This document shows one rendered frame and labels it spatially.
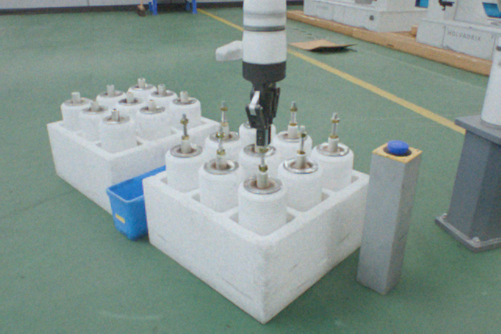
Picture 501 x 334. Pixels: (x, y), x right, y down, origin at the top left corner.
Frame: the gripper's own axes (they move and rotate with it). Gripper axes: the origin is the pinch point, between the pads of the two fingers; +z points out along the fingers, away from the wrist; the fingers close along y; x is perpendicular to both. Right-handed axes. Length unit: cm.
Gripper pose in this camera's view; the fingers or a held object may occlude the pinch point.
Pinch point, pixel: (263, 136)
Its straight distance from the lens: 79.4
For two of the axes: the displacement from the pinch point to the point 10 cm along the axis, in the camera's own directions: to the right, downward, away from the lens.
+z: 0.0, 9.2, 4.0
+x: -9.4, -1.3, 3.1
